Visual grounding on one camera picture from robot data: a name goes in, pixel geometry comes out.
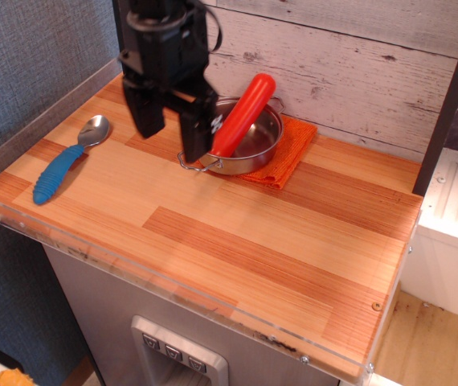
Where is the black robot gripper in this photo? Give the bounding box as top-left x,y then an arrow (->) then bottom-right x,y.
119,1 -> 223,163

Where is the red plastic sausage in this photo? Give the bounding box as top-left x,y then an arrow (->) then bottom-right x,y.
211,73 -> 276,158

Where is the stainless steel pot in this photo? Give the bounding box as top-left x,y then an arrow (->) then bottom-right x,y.
177,96 -> 285,175

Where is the orange woven cloth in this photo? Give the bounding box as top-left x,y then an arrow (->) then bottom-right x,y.
238,115 -> 317,190

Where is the clear acrylic edge guard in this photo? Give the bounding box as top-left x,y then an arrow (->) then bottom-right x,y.
0,183 -> 421,384

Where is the grey toy fridge cabinet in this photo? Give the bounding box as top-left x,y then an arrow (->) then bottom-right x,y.
44,247 -> 339,385

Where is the silver dispenser button panel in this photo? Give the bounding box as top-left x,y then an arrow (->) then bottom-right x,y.
131,315 -> 229,385

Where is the yellow object at corner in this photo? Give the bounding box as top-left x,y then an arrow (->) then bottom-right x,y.
0,368 -> 35,386

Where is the white toy sink unit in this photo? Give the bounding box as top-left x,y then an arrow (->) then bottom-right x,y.
399,59 -> 458,325

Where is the blue handled metal spoon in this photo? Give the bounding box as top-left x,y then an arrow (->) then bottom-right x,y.
33,115 -> 110,205

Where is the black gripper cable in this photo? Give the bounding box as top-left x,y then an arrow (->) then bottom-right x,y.
192,0 -> 223,54

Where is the dark left upright post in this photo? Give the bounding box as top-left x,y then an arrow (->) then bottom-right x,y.
112,0 -> 129,51

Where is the dark upright post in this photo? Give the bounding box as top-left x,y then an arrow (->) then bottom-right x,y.
112,0 -> 129,51
412,61 -> 458,196

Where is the dark right upright post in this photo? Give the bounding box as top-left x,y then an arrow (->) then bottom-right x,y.
412,61 -> 458,196

